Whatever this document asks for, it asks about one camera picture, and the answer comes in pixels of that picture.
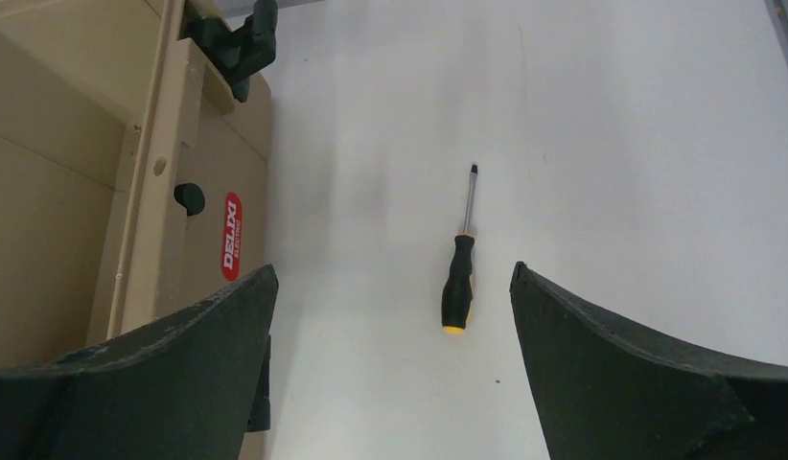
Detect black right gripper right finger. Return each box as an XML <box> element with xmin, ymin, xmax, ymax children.
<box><xmin>510</xmin><ymin>262</ymin><xmax>788</xmax><ymax>459</ymax></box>

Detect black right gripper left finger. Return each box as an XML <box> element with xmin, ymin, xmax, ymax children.
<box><xmin>0</xmin><ymin>265</ymin><xmax>279</xmax><ymax>459</ymax></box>

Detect black yellow handled screwdriver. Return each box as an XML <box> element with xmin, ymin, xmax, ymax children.
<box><xmin>441</xmin><ymin>163</ymin><xmax>478</xmax><ymax>334</ymax></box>

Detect tan plastic toolbox bin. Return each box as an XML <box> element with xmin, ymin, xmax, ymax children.
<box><xmin>0</xmin><ymin>1</ymin><xmax>272</xmax><ymax>369</ymax></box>

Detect black far toolbox latch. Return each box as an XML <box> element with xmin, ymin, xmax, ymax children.
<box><xmin>185</xmin><ymin>0</ymin><xmax>279</xmax><ymax>103</ymax></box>

